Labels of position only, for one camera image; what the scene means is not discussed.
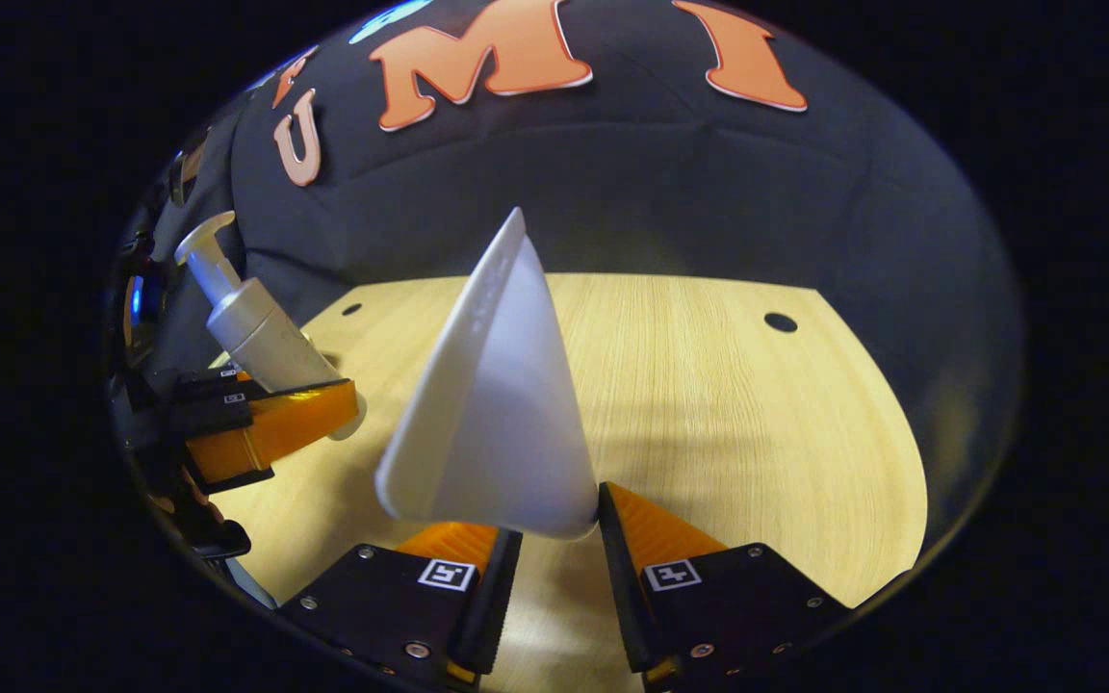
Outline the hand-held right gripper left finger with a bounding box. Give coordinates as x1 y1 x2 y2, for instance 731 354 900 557
280 522 525 688

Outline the silver pump bottle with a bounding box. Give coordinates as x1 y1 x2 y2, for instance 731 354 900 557
174 212 368 442

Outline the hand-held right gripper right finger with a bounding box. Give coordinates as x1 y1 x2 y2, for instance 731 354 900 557
597 481 851 690

